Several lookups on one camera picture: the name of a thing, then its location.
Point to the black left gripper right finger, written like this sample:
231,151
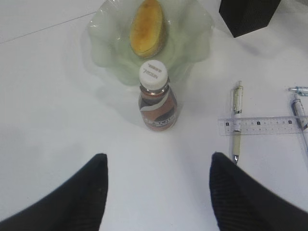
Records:
240,203

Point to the clear grey right pen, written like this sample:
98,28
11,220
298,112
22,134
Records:
302,91

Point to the black mesh pen holder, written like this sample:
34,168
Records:
245,16

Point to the green glass ruffled plate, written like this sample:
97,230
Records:
106,48

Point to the sugared bread bun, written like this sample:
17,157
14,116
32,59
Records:
148,29

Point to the beige grip pen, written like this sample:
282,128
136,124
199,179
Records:
237,112

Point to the white grey middle pen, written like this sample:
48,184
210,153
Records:
301,118

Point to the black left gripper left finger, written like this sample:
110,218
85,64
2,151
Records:
77,205

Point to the brown Nescafe coffee bottle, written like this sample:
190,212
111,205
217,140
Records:
157,102

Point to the transparent plastic ruler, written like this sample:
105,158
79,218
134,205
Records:
260,125

